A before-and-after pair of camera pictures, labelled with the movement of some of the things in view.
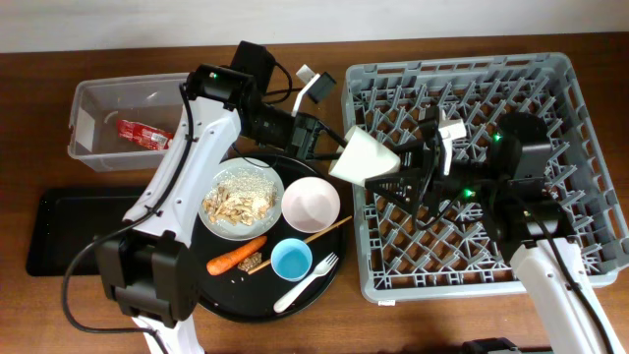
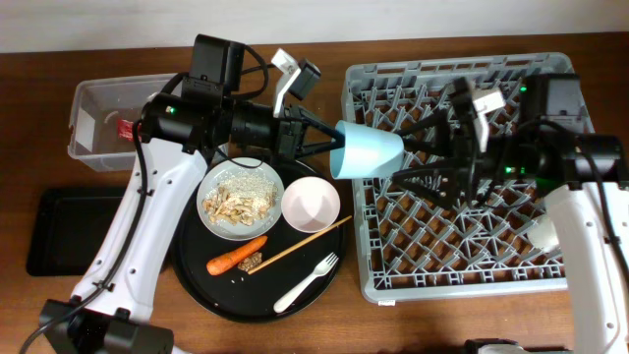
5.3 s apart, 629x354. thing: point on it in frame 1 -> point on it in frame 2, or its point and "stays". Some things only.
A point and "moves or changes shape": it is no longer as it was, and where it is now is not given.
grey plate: [240, 201] stays
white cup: [363, 156] moves or changes shape
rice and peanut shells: [242, 197] stays
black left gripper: [307, 132] stays
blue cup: [291, 259] -> [367, 152]
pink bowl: [311, 205] stays
